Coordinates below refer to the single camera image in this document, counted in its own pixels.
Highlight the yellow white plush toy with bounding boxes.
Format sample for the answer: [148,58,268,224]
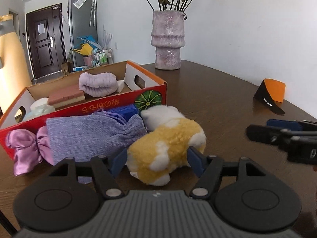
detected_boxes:
[126,105,206,186]

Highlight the lilac fluffy headband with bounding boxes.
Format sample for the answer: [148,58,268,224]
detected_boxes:
[78,72,118,97]

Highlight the white round sponge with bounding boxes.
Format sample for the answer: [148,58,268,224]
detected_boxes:
[30,97,48,111]

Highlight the orange black wedge object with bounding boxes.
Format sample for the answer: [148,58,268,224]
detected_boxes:
[254,79,286,115]

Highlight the blue ridged sponge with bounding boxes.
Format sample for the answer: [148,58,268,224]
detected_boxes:
[106,104,139,121]

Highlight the pink yellow sponge block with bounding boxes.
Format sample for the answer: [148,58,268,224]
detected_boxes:
[47,84,85,110]

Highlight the red cardboard tray box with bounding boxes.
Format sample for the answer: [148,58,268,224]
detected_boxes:
[1,61,167,159]

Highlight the green mesh bath ball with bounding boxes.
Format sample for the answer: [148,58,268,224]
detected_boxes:
[23,104,55,121]

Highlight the yellow thermos jug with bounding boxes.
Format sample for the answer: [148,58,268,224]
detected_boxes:
[0,14,31,113]

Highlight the purple textured vase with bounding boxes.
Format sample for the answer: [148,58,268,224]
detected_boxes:
[151,10,185,70]

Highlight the dark brown door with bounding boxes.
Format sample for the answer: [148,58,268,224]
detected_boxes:
[26,3,66,79]

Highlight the grey refrigerator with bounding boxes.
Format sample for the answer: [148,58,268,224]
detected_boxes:
[68,0,98,67]

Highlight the purple knit drawstring pouch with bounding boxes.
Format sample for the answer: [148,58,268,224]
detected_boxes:
[46,111,148,184]

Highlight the wire rack with bottles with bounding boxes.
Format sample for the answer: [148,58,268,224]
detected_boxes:
[91,49,113,67]

